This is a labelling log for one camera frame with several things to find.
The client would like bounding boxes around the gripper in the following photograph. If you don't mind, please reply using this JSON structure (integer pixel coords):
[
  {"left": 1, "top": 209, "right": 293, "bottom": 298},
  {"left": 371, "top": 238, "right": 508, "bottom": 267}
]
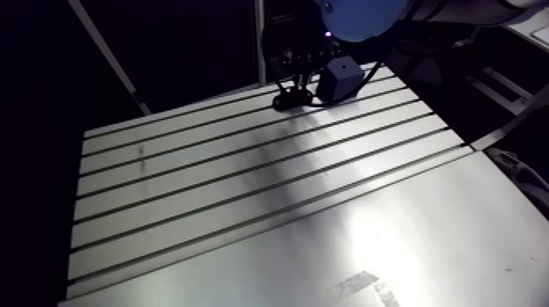
[{"left": 263, "top": 11, "right": 342, "bottom": 83}]

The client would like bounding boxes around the dark blue-grey block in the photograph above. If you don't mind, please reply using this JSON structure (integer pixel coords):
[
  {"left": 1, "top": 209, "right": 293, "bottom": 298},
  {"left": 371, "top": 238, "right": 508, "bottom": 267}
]
[{"left": 316, "top": 55, "right": 366, "bottom": 105}]

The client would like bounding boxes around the black oval holder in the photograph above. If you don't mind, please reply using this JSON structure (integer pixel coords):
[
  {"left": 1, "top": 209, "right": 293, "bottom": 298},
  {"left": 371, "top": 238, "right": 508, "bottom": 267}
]
[{"left": 271, "top": 87, "right": 315, "bottom": 111}]

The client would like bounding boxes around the pale upright metal post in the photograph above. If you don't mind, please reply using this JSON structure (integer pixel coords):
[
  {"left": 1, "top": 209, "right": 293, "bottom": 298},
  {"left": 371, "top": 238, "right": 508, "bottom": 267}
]
[{"left": 254, "top": 0, "right": 268, "bottom": 87}]

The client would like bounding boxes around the pale slanted metal post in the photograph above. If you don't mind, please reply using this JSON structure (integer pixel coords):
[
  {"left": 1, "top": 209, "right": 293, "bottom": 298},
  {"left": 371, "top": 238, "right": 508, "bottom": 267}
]
[{"left": 67, "top": 0, "right": 153, "bottom": 116}]

